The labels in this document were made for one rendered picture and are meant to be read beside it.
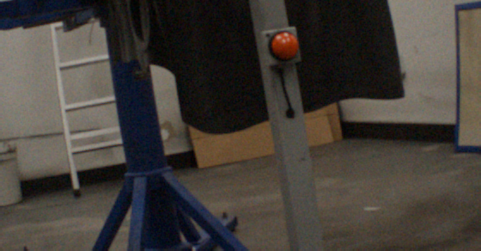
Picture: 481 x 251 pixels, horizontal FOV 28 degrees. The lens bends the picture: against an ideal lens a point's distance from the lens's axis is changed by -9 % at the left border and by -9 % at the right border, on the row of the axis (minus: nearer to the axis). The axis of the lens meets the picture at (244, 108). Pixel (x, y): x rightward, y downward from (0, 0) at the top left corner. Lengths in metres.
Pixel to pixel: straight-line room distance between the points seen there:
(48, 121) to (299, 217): 4.92
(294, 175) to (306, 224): 0.08
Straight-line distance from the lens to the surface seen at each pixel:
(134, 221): 2.93
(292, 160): 1.48
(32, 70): 6.34
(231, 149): 6.42
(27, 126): 6.33
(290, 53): 1.44
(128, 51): 2.05
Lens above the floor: 0.65
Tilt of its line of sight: 3 degrees down
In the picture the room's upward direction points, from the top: 10 degrees counter-clockwise
